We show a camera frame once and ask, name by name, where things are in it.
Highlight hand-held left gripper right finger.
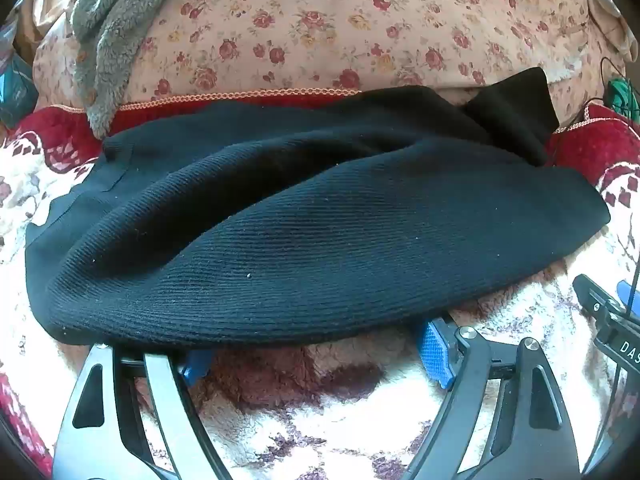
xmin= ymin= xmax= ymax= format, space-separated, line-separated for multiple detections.
xmin=400 ymin=317 xmax=583 ymax=480

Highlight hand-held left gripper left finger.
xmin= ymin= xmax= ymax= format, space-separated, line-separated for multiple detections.
xmin=52 ymin=344 xmax=233 ymax=480

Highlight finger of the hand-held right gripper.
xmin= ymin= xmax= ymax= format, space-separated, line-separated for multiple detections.
xmin=572 ymin=274 xmax=622 ymax=325
xmin=616 ymin=280 xmax=640 ymax=319

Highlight black pants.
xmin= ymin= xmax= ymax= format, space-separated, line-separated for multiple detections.
xmin=25 ymin=66 xmax=612 ymax=350

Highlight red and white blanket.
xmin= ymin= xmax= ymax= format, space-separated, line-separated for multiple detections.
xmin=0 ymin=87 xmax=640 ymax=480

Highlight green cloth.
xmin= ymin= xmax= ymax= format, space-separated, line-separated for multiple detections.
xmin=607 ymin=79 xmax=640 ymax=111

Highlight beige pillow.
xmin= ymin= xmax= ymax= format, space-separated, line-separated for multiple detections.
xmin=565 ymin=0 xmax=640 ymax=61

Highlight teal patterned cloth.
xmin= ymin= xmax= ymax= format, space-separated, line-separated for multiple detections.
xmin=0 ymin=25 xmax=38 ymax=126

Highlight floral quilt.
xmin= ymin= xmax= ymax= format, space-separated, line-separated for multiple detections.
xmin=30 ymin=0 xmax=628 ymax=116

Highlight grey fleece cloth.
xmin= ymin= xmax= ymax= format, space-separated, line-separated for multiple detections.
xmin=70 ymin=0 xmax=201 ymax=140

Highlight thin black cable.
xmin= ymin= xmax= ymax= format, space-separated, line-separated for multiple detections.
xmin=550 ymin=56 xmax=640 ymax=133

